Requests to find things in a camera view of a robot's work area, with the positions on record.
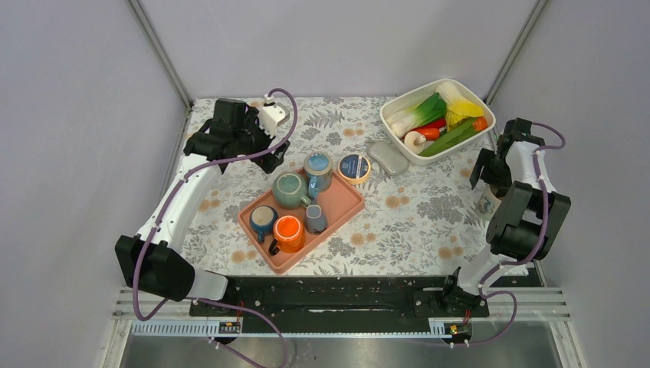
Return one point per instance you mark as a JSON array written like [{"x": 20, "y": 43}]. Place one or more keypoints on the dark blue small mug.
[{"x": 261, "y": 221}]

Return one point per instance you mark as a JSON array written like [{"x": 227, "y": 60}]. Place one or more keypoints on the grey small mug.
[{"x": 315, "y": 220}]

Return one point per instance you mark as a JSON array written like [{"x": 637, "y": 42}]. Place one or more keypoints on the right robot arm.
[{"x": 525, "y": 223}]

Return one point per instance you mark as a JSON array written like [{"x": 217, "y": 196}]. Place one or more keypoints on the toy red chili pepper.
[{"x": 437, "y": 124}]

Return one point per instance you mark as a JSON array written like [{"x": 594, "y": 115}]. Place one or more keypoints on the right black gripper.
[{"x": 485, "y": 157}]

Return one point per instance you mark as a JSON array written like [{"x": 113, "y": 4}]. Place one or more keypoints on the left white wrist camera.
[{"x": 270, "y": 117}]

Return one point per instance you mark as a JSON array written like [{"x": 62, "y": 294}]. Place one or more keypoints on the orange mug black handle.
[{"x": 289, "y": 235}]

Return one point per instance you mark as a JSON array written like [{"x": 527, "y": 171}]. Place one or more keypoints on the pink plastic tray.
[{"x": 339, "y": 204}]

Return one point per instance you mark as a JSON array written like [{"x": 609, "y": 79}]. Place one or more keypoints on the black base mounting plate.
[{"x": 350, "y": 305}]

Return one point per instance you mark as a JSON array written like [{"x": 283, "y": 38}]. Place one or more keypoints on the teal green round mug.
[{"x": 290, "y": 191}]

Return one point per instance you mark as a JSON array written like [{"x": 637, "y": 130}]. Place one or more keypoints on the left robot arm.
[{"x": 151, "y": 260}]

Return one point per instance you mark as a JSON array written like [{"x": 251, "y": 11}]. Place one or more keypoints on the floral table mat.
[{"x": 419, "y": 223}]

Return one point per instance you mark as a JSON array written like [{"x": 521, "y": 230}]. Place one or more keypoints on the grey oval stone pad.
[{"x": 388, "y": 158}]

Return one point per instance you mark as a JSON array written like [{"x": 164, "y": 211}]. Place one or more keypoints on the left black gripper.
[{"x": 251, "y": 122}]

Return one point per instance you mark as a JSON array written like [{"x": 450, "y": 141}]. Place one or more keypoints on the toy mushroom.
[{"x": 415, "y": 142}]

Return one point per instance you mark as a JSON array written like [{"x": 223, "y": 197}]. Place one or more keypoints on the toy bok choy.
[{"x": 403, "y": 121}]

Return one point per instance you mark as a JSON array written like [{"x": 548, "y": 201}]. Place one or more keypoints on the cream floral tall mug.
[{"x": 487, "y": 204}]

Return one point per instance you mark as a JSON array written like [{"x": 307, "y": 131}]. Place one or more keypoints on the light blue butterfly mug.
[{"x": 318, "y": 167}]

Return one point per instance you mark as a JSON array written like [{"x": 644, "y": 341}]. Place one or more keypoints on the toy napa cabbage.
[{"x": 458, "y": 107}]

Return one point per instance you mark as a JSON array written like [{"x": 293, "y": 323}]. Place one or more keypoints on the white rectangular basin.
[{"x": 414, "y": 98}]

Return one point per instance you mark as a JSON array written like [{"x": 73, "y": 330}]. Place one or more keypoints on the toy green cucumber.
[{"x": 458, "y": 134}]

